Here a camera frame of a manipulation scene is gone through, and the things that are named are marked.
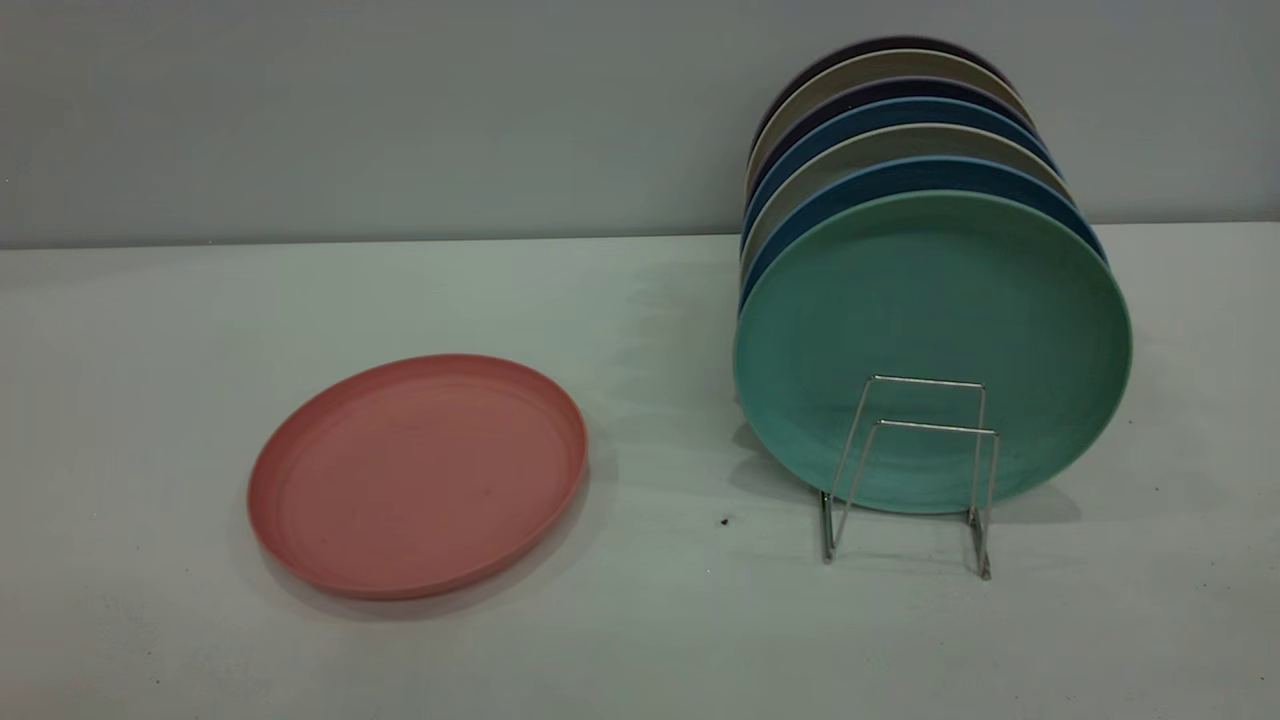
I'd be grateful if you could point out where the pink plastic plate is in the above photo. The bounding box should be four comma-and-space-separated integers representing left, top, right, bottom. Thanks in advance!
247, 353, 589, 601

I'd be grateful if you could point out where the green plastic plate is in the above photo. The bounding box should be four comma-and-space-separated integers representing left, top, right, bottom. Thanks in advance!
733, 190, 1134, 515

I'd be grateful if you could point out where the blue plastic plate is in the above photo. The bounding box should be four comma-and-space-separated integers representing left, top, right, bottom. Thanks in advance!
742, 96, 1061, 246
740, 155, 1109, 311

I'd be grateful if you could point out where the beige plastic plate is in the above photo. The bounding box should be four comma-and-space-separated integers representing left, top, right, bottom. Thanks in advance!
748, 48, 1031, 191
741, 122, 1076, 276

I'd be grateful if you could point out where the dark purple plastic plate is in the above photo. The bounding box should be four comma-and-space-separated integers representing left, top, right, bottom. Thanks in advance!
752, 36, 1016, 151
748, 77, 1041, 196

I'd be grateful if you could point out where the silver wire plate rack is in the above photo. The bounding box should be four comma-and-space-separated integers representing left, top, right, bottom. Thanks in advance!
820, 375, 1001, 581

